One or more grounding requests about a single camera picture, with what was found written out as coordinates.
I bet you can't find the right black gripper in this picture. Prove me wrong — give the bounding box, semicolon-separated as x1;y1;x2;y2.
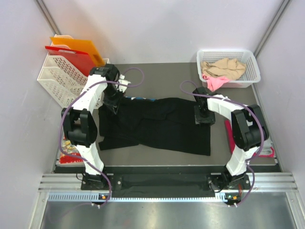
195;105;215;126

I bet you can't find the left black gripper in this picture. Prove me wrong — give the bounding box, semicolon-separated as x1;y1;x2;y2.
103;84;125;114

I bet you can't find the black t-shirt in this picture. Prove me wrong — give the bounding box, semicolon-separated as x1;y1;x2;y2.
99;97;211;156

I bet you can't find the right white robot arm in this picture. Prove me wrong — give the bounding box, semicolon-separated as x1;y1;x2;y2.
193;87;269;192

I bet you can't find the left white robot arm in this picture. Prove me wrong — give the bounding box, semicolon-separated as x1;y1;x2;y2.
61;64;126;189

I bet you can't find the pink t-shirt in basket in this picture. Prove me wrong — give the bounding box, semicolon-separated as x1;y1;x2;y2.
202;74;230;92

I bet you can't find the folded magenta t-shirt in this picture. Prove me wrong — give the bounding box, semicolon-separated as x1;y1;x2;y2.
224;120;275;158

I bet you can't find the red folder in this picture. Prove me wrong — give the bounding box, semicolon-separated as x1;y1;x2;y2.
45;46;106;76

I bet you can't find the white perforated file organizer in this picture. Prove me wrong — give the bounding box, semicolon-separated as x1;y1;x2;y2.
37;35;110;108

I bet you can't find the beige t-shirt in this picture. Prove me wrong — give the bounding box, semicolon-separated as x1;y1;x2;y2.
200;58;246;81

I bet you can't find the orange folder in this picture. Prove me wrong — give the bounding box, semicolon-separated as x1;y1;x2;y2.
50;36;105;67

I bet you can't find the white plastic laundry basket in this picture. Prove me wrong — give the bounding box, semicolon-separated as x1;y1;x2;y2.
196;49;261;90

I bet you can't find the red children's book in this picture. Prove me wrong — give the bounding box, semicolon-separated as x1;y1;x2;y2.
59;137;83;166

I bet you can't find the folded grey t-shirt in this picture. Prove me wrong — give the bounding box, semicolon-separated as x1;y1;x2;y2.
260;139;272;156

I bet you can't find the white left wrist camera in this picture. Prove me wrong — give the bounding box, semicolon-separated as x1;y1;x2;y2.
116;74;131;93

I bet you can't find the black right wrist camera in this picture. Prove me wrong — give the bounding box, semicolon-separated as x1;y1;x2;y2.
193;87;216;104

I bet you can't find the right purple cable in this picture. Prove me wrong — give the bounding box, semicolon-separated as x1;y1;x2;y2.
179;80;265;207

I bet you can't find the purple cable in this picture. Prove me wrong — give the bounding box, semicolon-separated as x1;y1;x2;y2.
58;67;145;208
179;80;265;207

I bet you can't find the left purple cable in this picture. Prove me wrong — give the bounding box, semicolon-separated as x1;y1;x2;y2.
58;67;145;208

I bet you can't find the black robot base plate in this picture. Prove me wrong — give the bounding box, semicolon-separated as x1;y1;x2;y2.
81;166;250;198

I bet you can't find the aluminium frame rail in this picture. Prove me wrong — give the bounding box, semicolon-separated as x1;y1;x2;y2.
38;173;297;192

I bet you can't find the white slotted cable duct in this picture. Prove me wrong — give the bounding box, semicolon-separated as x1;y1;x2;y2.
48;192;237;203

